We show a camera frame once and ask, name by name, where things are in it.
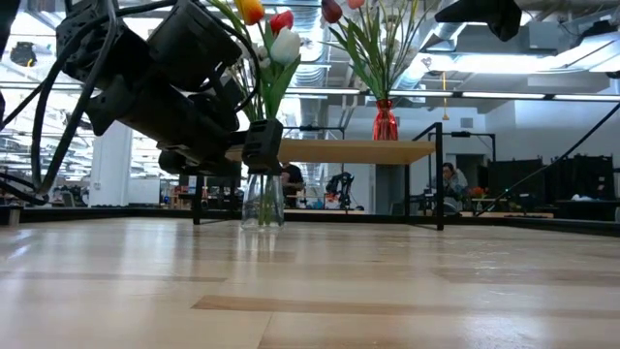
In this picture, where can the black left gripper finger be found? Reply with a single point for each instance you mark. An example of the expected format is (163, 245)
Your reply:
(261, 145)

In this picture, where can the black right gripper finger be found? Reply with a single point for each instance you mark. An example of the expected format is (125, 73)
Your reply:
(506, 19)
(465, 13)

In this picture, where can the white artificial tulip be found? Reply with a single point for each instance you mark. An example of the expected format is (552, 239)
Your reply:
(286, 46)

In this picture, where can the pink artificial tulip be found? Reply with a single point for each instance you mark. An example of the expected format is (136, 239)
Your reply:
(356, 3)

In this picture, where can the bright red artificial tulip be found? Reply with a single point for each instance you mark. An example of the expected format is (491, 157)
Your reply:
(282, 20)

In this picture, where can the dark red artificial tulip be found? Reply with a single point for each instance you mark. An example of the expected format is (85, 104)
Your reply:
(331, 9)

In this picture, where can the orange yellow artificial tulip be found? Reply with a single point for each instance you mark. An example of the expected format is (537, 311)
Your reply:
(249, 9)

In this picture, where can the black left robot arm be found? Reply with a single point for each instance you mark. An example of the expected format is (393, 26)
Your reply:
(92, 43)

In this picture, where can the black background robot arm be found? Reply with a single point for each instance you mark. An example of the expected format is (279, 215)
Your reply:
(340, 186)

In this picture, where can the wooden shelf with black legs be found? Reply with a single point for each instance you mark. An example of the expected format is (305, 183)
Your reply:
(349, 151)

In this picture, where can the person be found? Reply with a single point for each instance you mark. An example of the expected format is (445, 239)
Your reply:
(293, 179)
(453, 186)

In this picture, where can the clear glass vase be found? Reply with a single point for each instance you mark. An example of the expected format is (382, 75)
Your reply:
(263, 203)

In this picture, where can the long ceiling light strip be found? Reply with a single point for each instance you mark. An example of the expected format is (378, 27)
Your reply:
(508, 95)

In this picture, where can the red ribbed glass vase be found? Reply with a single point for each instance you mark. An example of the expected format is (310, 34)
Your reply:
(385, 123)

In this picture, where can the black round ceiling fixture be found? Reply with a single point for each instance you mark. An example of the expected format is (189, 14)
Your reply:
(22, 53)

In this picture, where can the black partition panel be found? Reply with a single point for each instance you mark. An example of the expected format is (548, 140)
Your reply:
(581, 177)

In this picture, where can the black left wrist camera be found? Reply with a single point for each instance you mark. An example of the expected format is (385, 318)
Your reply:
(194, 43)

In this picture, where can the black aluminium rig frame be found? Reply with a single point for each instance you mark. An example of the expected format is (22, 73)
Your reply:
(339, 215)

